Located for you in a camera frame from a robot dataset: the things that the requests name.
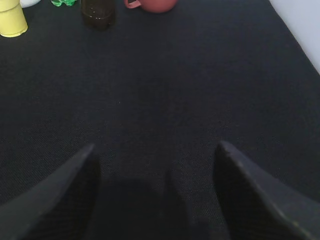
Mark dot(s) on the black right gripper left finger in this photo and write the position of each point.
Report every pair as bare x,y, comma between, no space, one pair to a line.
60,206

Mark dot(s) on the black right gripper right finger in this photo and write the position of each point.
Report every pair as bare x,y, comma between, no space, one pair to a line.
256,205

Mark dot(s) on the cola bottle red label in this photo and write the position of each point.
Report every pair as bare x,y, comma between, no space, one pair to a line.
98,14

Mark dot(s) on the yellow paper cup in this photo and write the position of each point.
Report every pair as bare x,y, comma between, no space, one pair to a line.
12,19

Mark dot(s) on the green sprite bottle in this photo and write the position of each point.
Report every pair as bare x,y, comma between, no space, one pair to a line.
59,3

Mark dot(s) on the white mug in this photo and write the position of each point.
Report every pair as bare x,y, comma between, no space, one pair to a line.
28,3

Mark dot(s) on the red mug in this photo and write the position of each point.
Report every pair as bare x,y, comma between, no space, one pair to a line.
152,6

